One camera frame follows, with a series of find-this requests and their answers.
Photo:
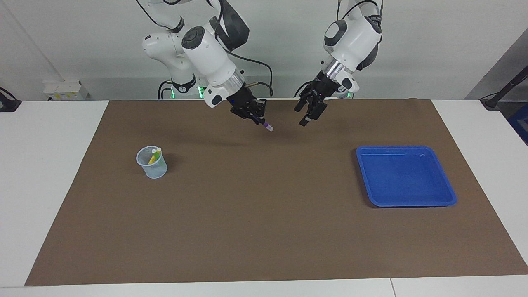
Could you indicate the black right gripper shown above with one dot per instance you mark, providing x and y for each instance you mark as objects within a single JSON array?
[{"x": 242, "y": 101}]

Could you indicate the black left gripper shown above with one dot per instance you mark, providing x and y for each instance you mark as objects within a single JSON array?
[{"x": 324, "y": 87}]

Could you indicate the purple highlighter pen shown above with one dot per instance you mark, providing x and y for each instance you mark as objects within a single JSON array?
[{"x": 266, "y": 126}]

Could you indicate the green highlighter pen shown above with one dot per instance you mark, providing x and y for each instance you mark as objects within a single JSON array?
[{"x": 158, "y": 152}]

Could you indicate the yellow highlighter pen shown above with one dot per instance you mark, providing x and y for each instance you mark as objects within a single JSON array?
[{"x": 152, "y": 159}]

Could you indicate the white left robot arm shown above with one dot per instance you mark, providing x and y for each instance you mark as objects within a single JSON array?
[{"x": 354, "y": 37}]

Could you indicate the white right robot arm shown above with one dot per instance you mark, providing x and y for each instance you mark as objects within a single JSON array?
[{"x": 210, "y": 53}]

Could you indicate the brown table mat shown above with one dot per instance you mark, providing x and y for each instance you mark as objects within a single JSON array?
[{"x": 264, "y": 198}]

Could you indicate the translucent plastic cup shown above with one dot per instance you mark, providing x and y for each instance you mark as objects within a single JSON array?
[{"x": 156, "y": 171}]

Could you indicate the blue plastic tray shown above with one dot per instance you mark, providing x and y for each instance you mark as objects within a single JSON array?
[{"x": 404, "y": 177}]

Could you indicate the white power strip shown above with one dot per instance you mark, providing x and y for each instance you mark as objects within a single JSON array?
[{"x": 64, "y": 90}]

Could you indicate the black stand pole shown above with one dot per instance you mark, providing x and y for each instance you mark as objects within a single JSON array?
[{"x": 505, "y": 88}]

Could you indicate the blue box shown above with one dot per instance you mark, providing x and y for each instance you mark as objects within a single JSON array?
[{"x": 520, "y": 123}]

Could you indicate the black clamp base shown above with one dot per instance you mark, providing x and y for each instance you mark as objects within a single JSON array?
[{"x": 8, "y": 105}]

